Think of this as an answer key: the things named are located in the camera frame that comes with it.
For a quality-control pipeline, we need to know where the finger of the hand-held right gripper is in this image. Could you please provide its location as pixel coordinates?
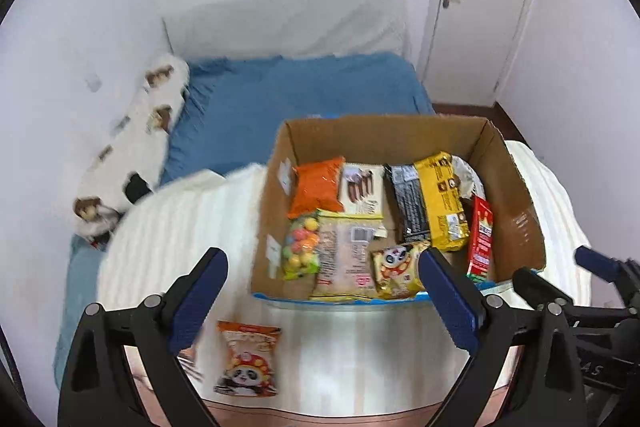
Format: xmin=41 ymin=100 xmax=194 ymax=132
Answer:
xmin=575 ymin=246 xmax=640 ymax=303
xmin=512 ymin=267 xmax=569 ymax=314

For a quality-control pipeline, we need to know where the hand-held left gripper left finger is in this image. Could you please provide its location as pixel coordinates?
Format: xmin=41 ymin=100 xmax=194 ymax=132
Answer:
xmin=57 ymin=247 xmax=230 ymax=427

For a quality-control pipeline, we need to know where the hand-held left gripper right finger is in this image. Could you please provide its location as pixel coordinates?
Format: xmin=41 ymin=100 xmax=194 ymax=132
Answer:
xmin=419 ymin=247 xmax=588 ymax=427

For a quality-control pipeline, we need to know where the yellow panda snack packet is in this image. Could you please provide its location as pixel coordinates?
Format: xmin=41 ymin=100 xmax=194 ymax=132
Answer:
xmin=370 ymin=241 xmax=432 ymax=301

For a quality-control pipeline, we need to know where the red snack packet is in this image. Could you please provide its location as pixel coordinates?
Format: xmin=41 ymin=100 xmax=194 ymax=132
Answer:
xmin=466 ymin=196 xmax=495 ymax=281

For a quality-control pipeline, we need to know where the orange panda snack packet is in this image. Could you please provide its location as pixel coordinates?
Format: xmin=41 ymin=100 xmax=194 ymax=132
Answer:
xmin=214 ymin=321 xmax=282 ymax=398

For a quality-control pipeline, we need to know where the cardboard box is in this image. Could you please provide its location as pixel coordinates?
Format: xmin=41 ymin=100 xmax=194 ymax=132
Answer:
xmin=250 ymin=114 xmax=547 ymax=306

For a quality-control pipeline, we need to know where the black and yellow snack packet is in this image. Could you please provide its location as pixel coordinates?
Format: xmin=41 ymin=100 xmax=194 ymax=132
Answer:
xmin=384 ymin=152 xmax=471 ymax=253

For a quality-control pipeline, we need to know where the clear beige snack packet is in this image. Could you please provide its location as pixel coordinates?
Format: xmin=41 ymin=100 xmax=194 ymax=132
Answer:
xmin=311 ymin=209 xmax=389 ymax=301

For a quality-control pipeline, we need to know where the colourful candy ball bag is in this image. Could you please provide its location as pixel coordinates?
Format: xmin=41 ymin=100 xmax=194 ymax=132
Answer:
xmin=282 ymin=214 xmax=321 ymax=281

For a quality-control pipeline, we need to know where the white grey snack packet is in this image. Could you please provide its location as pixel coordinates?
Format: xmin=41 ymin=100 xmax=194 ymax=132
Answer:
xmin=451 ymin=156 xmax=485 ymax=200

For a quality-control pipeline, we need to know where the white chocolate stick box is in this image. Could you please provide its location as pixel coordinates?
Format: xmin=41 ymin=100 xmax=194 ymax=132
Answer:
xmin=340 ymin=163 xmax=386 ymax=219

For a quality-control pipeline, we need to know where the plain orange snack packet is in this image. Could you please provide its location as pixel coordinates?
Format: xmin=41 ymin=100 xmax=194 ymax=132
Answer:
xmin=289 ymin=157 xmax=347 ymax=221

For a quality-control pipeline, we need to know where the cat print blanket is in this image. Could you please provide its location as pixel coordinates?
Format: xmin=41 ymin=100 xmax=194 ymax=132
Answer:
xmin=97 ymin=139 xmax=593 ymax=427

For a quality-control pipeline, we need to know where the light blue blanket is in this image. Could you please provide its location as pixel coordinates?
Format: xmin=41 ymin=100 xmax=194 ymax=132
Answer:
xmin=54 ymin=234 xmax=109 ymax=379

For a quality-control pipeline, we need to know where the bear print pillow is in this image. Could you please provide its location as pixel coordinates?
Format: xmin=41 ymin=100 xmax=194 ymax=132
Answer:
xmin=72 ymin=53 xmax=191 ymax=251

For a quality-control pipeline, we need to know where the blue bed sheet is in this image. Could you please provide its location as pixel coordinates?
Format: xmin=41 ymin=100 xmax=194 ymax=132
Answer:
xmin=160 ymin=53 xmax=435 ymax=190

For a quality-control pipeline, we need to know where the white door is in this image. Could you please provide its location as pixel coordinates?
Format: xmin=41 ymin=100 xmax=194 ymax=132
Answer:
xmin=417 ymin=0 xmax=544 ymax=106

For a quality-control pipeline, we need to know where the white grey pillow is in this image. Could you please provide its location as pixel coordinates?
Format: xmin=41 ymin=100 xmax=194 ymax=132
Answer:
xmin=162 ymin=0 xmax=411 ymax=60

